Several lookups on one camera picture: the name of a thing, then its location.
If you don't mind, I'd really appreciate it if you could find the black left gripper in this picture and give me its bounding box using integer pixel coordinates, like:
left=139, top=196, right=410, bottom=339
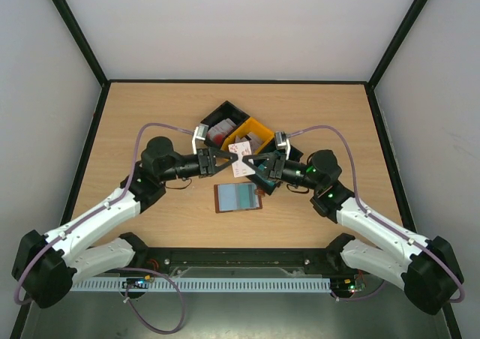
left=159, top=148, right=238, bottom=183

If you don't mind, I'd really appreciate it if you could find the brown leather card holder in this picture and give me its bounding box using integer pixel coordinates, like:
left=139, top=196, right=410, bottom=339
left=214, top=182, right=263, bottom=214

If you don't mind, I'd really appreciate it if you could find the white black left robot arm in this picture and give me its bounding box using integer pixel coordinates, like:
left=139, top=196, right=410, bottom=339
left=12, top=136, right=238, bottom=308

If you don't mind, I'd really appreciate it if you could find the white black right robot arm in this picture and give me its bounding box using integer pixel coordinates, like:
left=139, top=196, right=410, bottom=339
left=242, top=150, right=465, bottom=315

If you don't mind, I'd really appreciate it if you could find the red white card stack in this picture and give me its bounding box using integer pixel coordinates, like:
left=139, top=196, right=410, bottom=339
left=207, top=118, right=236, bottom=146

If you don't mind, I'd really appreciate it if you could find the yellow plastic bin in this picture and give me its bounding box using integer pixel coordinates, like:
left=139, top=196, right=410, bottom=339
left=221, top=117, right=274, bottom=154

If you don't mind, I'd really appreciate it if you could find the black plastic bin right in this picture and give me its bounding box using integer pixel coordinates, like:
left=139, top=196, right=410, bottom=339
left=247, top=140, right=304, bottom=196

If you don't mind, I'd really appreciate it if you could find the black plastic bin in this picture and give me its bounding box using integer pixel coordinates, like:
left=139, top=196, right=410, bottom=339
left=200, top=100, right=250, bottom=149
left=247, top=140, right=304, bottom=196

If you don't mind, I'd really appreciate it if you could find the black plastic bin left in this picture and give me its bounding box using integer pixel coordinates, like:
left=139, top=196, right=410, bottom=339
left=200, top=100, right=250, bottom=149

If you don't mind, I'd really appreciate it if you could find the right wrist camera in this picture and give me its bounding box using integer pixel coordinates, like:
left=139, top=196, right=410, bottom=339
left=274, top=131, right=291, bottom=160

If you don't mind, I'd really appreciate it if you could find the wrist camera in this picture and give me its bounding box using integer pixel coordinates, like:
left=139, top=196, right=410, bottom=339
left=274, top=131, right=291, bottom=160
left=191, top=123, right=209, bottom=155

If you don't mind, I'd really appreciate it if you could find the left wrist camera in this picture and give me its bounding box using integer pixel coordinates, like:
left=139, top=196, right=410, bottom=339
left=191, top=123, right=209, bottom=155

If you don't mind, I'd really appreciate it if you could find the black metal frame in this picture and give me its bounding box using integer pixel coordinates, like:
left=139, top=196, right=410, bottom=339
left=9, top=0, right=462, bottom=339

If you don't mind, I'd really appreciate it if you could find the light blue cable duct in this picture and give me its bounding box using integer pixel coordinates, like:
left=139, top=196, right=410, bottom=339
left=71, top=277, right=331, bottom=293

